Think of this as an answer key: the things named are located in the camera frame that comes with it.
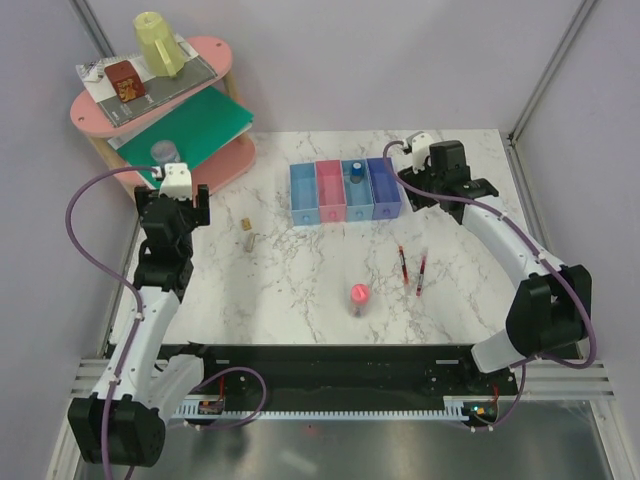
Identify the light blue end drawer box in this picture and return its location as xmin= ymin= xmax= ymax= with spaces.
xmin=290 ymin=163 xmax=321 ymax=226

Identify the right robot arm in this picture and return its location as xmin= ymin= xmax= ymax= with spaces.
xmin=394 ymin=132 xmax=597 ymax=394

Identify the pink drawer box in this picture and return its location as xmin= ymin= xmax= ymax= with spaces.
xmin=315 ymin=160 xmax=347 ymax=223

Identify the red brown box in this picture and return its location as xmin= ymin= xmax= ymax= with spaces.
xmin=104 ymin=60 xmax=146 ymax=103

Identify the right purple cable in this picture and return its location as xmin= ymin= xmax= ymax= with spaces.
xmin=382 ymin=138 xmax=599 ymax=434

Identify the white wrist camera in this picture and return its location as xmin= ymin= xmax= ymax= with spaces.
xmin=401 ymin=131 xmax=434 ymax=171
xmin=152 ymin=162 xmax=193 ymax=201

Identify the green folder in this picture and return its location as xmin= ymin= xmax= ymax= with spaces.
xmin=110 ymin=87 xmax=253 ymax=173

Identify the black table edge rail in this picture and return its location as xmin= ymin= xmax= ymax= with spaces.
xmin=102 ymin=342 xmax=584 ymax=416

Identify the yellow plastic pitcher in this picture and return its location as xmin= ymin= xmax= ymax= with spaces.
xmin=133 ymin=12 xmax=186 ymax=78

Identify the light blue middle drawer box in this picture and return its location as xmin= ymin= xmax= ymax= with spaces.
xmin=341 ymin=159 xmax=374 ymax=222

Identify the white cable duct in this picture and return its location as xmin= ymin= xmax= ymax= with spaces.
xmin=171 ymin=397 xmax=496 ymax=422

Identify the pink three tier shelf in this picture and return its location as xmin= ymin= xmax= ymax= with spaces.
xmin=70 ymin=36 xmax=256 ymax=193

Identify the aluminium frame rail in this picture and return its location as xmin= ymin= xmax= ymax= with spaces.
xmin=47 ymin=345 xmax=613 ymax=479

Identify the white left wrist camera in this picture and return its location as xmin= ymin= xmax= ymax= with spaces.
xmin=152 ymin=162 xmax=193 ymax=201

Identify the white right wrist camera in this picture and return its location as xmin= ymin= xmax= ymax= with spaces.
xmin=401 ymin=131 xmax=434 ymax=171

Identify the purple drawer box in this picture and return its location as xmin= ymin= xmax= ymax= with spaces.
xmin=366 ymin=158 xmax=402 ymax=220

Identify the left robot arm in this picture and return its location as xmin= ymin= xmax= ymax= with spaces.
xmin=68 ymin=185 xmax=220 ymax=467

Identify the beige stapler remover piece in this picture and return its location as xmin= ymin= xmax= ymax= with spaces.
xmin=245 ymin=233 xmax=257 ymax=253

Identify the pink marker pen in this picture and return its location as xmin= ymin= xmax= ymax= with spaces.
xmin=415 ymin=248 xmax=429 ymax=298

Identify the clear paper clip jar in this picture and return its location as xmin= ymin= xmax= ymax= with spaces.
xmin=150 ymin=140 xmax=181 ymax=165

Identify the grey white notebook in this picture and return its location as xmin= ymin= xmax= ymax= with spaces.
xmin=71 ymin=34 xmax=218 ymax=128

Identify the blue cap glue bottle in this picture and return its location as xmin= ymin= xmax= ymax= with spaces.
xmin=349 ymin=161 xmax=365 ymax=185

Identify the orange marker pen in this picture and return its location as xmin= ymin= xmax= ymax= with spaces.
xmin=398 ymin=245 xmax=409 ymax=287

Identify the pink lid clear jar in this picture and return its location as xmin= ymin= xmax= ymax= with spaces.
xmin=350 ymin=283 xmax=371 ymax=317

